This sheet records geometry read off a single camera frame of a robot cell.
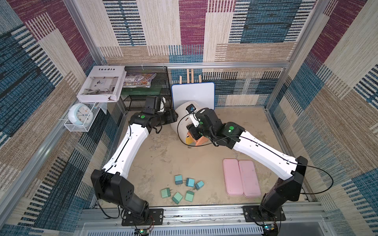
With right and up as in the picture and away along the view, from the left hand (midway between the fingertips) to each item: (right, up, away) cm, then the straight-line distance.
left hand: (172, 115), depth 79 cm
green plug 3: (+9, -43, 0) cm, 44 cm away
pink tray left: (+33, -35, +5) cm, 48 cm away
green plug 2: (+3, -43, -1) cm, 43 cm away
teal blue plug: (+3, -36, +6) cm, 37 cm away
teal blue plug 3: (+14, -38, +1) cm, 40 cm away
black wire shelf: (-35, +15, +36) cm, 52 cm away
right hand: (+10, -4, -7) cm, 13 cm away
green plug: (-4, -41, 0) cm, 41 cm away
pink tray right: (+42, -38, +2) cm, 57 cm away
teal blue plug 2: (+9, -37, +4) cm, 38 cm away
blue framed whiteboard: (+18, +17, +26) cm, 36 cm away
